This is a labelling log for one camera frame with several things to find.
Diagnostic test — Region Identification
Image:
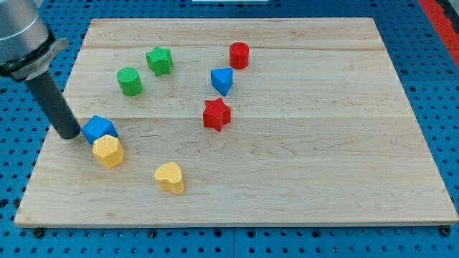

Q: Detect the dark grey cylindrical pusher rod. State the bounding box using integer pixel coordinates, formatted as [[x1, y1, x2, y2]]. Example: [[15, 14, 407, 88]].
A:
[[24, 71, 81, 139]]

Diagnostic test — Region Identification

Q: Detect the blue cube block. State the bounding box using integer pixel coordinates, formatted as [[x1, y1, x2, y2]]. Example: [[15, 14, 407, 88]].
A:
[[82, 115, 118, 145]]

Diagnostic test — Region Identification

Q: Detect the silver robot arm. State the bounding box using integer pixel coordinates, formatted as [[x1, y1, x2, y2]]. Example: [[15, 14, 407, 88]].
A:
[[1, 0, 80, 139]]

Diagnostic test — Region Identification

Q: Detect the green star block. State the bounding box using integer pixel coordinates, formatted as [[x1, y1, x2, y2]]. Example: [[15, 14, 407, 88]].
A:
[[145, 46, 173, 77]]

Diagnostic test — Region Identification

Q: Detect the red star block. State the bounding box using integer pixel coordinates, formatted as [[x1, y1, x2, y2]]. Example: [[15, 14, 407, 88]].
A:
[[202, 97, 231, 132]]

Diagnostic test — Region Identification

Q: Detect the green cylinder block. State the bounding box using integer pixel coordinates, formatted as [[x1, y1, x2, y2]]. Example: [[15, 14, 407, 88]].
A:
[[116, 67, 143, 97]]

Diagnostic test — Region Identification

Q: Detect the yellow hexagon block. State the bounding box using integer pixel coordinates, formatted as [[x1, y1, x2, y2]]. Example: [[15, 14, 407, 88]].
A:
[[93, 135, 125, 168]]

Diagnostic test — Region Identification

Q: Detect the light wooden board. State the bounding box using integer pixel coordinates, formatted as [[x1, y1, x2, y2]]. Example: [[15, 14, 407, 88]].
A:
[[15, 18, 458, 228]]

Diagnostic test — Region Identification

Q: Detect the yellow heart block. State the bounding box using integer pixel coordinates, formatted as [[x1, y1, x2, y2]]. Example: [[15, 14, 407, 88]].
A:
[[153, 162, 185, 194]]

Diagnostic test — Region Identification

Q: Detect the blue triangle block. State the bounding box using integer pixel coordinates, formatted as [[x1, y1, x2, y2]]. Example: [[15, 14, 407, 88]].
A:
[[210, 67, 233, 97]]

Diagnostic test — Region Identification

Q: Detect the red cylinder block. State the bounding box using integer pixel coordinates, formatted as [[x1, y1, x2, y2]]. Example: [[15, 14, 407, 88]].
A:
[[229, 42, 250, 70]]

